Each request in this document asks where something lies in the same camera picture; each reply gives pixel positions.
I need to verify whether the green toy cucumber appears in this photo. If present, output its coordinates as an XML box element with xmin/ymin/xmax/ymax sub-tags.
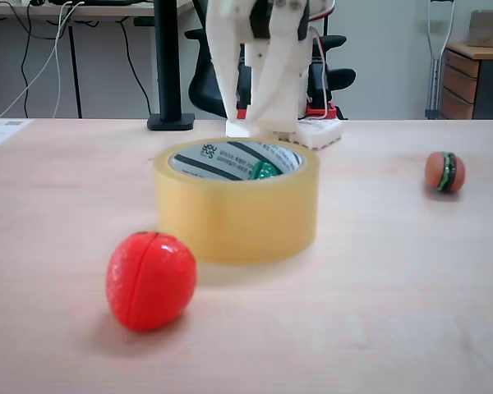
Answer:
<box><xmin>246</xmin><ymin>160</ymin><xmax>281</xmax><ymax>181</ymax></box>

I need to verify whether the black office chair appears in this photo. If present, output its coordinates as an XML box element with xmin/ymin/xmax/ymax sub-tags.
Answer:
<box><xmin>183</xmin><ymin>0</ymin><xmax>357</xmax><ymax>122</ymax></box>

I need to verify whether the black pole stand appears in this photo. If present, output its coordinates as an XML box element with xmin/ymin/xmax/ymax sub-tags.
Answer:
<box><xmin>146</xmin><ymin>0</ymin><xmax>196</xmax><ymax>131</ymax></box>

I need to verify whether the grey metal crutch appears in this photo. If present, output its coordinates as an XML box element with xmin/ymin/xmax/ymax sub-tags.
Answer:
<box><xmin>425</xmin><ymin>0</ymin><xmax>457</xmax><ymax>120</ymax></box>

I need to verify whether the wooden drawer cabinet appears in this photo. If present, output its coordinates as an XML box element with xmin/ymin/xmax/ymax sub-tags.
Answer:
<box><xmin>439</xmin><ymin>40</ymin><xmax>493</xmax><ymax>121</ymax></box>

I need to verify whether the clear packing tape roll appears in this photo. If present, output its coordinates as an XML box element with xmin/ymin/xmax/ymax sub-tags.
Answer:
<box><xmin>153</xmin><ymin>137</ymin><xmax>320</xmax><ymax>264</ymax></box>

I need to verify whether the toy hamburger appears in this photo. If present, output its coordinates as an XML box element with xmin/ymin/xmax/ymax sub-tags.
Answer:
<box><xmin>425</xmin><ymin>150</ymin><xmax>466</xmax><ymax>194</ymax></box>

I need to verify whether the brown cardboard box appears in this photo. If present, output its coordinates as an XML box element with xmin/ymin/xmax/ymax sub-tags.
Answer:
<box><xmin>466</xmin><ymin>10</ymin><xmax>493</xmax><ymax>48</ymax></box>

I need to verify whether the grey background desk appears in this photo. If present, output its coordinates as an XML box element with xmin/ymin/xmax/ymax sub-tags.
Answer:
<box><xmin>0</xmin><ymin>0</ymin><xmax>190</xmax><ymax>120</ymax></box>

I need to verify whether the white printed paper sheet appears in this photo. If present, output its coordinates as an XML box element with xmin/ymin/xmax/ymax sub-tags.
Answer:
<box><xmin>0</xmin><ymin>118</ymin><xmax>34</xmax><ymax>147</ymax></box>

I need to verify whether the red toy strawberry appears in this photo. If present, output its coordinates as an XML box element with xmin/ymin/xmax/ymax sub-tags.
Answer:
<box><xmin>105</xmin><ymin>231</ymin><xmax>197</xmax><ymax>332</ymax></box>

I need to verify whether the black hanging cable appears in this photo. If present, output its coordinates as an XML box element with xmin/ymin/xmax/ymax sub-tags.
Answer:
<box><xmin>81</xmin><ymin>18</ymin><xmax>154</xmax><ymax>118</ymax></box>
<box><xmin>7</xmin><ymin>0</ymin><xmax>46</xmax><ymax>119</ymax></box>

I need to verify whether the white perforated base plate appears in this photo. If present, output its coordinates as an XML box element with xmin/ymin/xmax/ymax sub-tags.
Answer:
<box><xmin>273</xmin><ymin>118</ymin><xmax>344</xmax><ymax>152</ymax></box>

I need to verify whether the white hanging cable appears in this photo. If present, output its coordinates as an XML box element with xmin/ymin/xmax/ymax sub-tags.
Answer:
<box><xmin>0</xmin><ymin>0</ymin><xmax>86</xmax><ymax>119</ymax></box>

